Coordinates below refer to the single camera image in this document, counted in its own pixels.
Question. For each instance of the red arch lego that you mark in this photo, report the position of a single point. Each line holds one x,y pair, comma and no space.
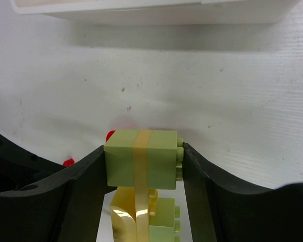
109,134

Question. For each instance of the light green lego block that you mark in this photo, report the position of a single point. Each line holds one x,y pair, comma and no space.
144,159

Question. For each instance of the small red lego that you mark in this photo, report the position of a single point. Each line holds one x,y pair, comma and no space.
68,162

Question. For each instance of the yellow long lego brick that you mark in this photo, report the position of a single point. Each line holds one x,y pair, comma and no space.
131,208

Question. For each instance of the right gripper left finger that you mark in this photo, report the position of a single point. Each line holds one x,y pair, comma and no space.
43,201

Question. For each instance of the white divided container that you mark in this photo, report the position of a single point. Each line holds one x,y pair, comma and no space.
156,13

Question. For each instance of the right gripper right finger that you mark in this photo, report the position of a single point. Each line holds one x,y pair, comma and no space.
223,207

